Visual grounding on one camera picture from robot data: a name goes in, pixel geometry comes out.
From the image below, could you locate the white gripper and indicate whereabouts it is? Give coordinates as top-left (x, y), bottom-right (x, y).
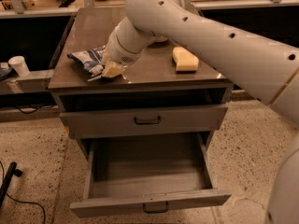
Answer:
top-left (102, 25), bottom-right (144, 78)

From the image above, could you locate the blue chip bag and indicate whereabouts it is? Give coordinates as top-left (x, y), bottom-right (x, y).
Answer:
top-left (67, 46), bottom-right (106, 81)

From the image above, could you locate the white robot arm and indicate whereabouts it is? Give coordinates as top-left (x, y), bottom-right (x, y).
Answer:
top-left (103, 0), bottom-right (299, 127)

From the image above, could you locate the grey drawer cabinet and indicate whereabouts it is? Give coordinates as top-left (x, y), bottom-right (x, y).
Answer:
top-left (49, 7), bottom-right (233, 152)

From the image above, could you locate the closed grey upper drawer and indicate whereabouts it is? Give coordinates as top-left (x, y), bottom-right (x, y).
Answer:
top-left (61, 105), bottom-right (227, 139)

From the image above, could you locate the open grey middle drawer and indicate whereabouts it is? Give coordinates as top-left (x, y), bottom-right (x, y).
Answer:
top-left (70, 133), bottom-right (231, 217)

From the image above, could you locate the yellow sponge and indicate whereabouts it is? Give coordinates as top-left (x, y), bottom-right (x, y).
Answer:
top-left (172, 47), bottom-right (199, 72)

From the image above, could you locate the white paper cup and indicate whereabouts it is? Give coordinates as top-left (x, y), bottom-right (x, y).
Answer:
top-left (8, 56), bottom-right (30, 77)

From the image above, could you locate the dark plate on shelf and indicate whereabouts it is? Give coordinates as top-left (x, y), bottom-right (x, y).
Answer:
top-left (0, 63), bottom-right (13, 80)

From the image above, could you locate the black bar on floor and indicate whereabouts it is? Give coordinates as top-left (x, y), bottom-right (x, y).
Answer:
top-left (0, 162), bottom-right (22, 207)

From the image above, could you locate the black floor cable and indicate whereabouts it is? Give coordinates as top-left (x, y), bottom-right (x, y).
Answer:
top-left (0, 161), bottom-right (47, 224)

